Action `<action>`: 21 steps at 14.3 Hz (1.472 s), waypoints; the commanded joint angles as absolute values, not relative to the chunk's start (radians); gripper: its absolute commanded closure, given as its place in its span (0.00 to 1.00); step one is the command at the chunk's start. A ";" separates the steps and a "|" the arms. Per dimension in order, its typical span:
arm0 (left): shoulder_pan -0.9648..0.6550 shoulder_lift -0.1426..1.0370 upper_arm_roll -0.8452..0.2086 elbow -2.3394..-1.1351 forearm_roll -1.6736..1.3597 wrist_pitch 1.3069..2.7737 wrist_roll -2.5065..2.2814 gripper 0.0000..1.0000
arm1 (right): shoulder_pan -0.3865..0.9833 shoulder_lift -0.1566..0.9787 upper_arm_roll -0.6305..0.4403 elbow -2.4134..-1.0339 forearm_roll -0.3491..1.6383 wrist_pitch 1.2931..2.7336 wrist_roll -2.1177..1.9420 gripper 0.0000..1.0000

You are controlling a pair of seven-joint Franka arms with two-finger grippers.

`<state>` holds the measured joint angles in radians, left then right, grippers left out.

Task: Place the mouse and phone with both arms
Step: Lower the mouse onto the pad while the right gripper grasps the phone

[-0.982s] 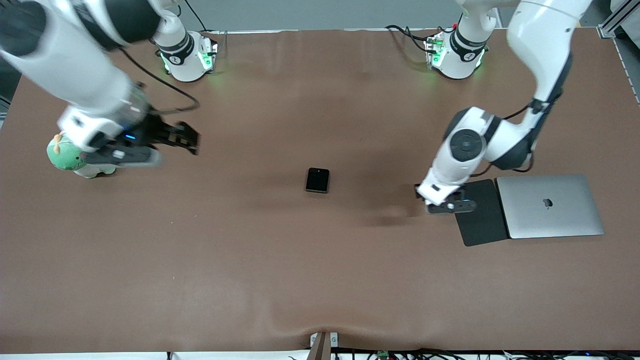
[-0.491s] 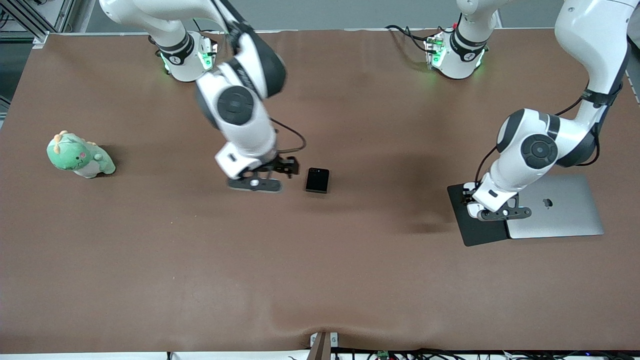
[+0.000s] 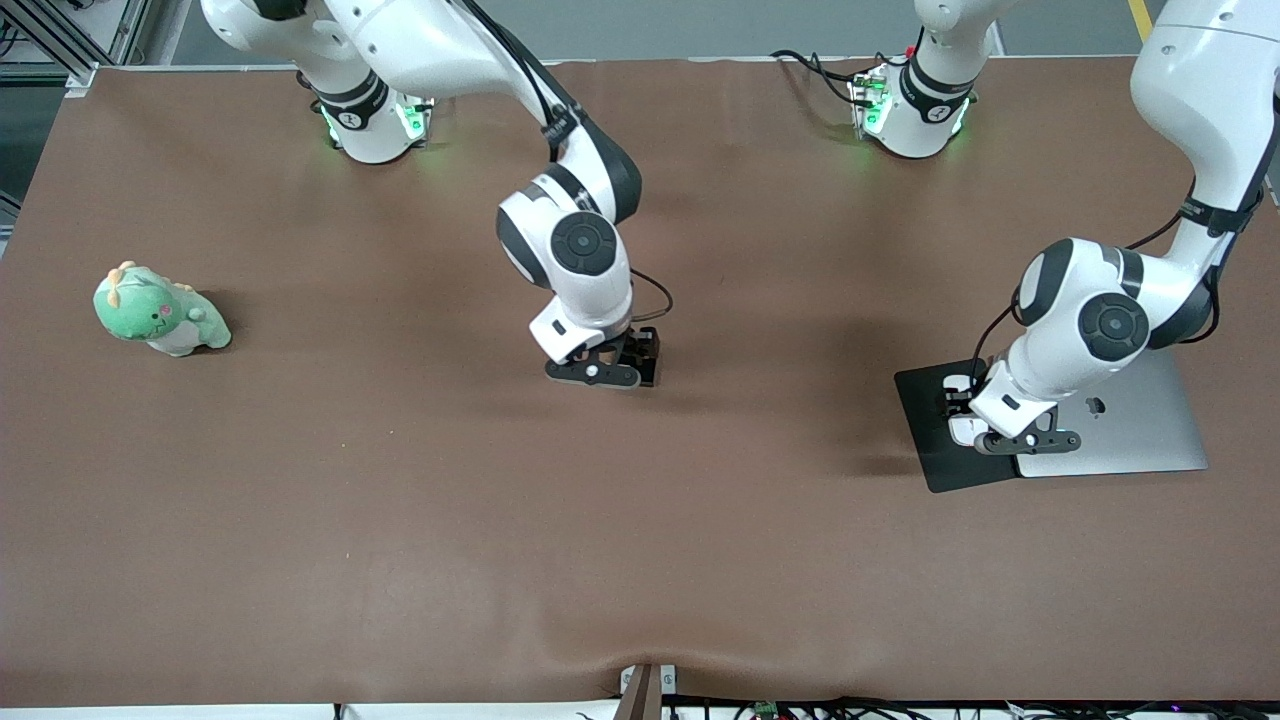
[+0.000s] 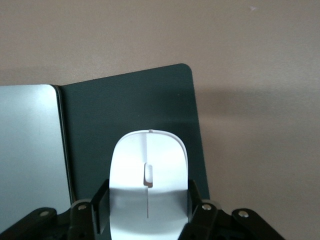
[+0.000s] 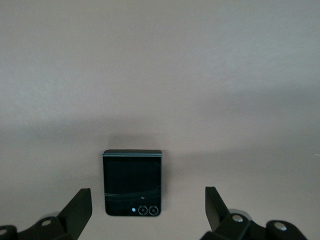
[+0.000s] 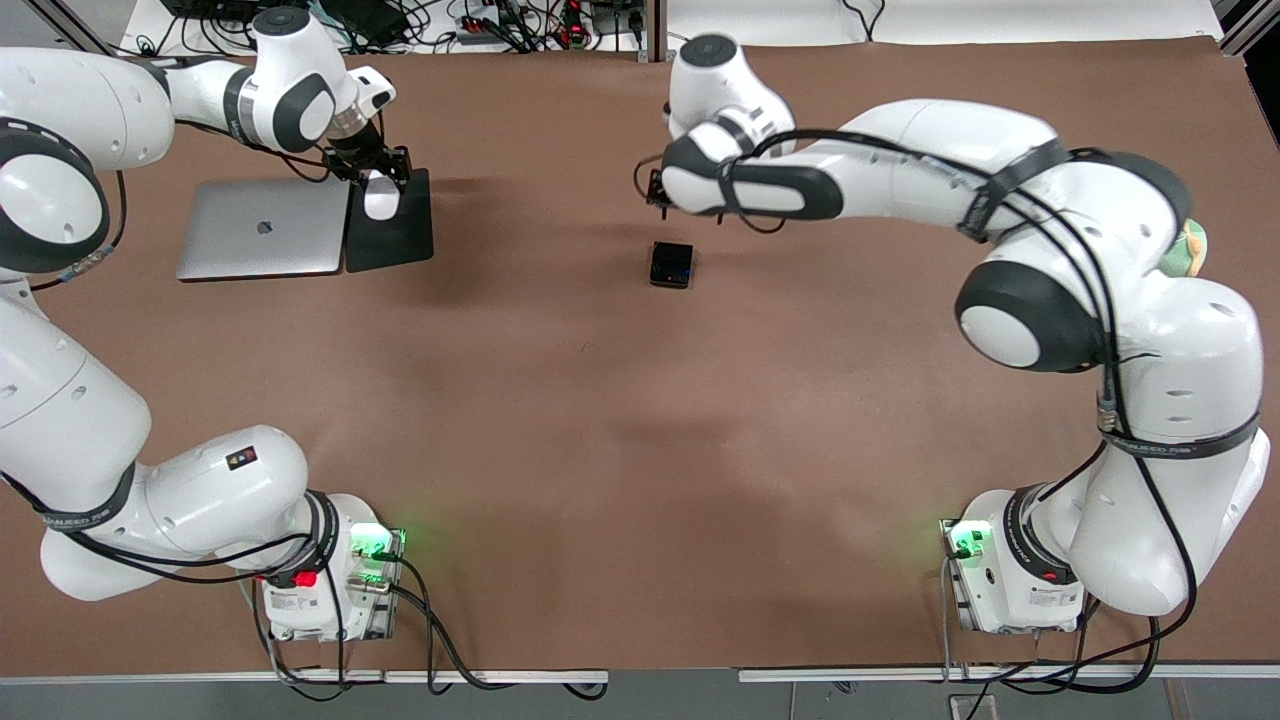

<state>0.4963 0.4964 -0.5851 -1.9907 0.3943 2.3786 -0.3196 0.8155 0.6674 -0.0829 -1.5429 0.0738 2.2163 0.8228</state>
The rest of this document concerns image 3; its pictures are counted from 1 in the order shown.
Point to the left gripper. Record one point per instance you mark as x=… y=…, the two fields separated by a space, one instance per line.
x=956 y=399

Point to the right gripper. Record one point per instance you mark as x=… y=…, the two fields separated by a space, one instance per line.
x=637 y=349

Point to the white computer mouse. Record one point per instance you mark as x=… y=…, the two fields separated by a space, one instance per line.
x=965 y=432

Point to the black flip phone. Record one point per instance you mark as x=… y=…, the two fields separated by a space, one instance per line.
x=648 y=370

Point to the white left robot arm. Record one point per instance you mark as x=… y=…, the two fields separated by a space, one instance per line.
x=1200 y=80

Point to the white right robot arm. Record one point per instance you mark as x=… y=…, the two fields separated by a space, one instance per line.
x=420 y=40

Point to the black mouse pad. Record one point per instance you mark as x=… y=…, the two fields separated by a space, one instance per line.
x=920 y=440

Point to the silver closed laptop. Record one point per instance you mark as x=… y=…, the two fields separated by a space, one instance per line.
x=1150 y=440

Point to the brown table cover mat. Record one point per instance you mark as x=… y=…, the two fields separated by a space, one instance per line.
x=500 y=550

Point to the small green circuit board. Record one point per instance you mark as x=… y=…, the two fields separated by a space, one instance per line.
x=767 y=710

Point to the green dinosaur plush toy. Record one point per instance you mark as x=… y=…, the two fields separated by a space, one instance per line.
x=150 y=315

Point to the metal bracket with brown post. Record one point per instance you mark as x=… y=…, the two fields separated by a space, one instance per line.
x=645 y=690

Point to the grey frame leg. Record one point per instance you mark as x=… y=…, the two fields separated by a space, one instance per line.
x=165 y=30

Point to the aluminium frame profile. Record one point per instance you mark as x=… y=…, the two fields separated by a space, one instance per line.
x=70 y=60

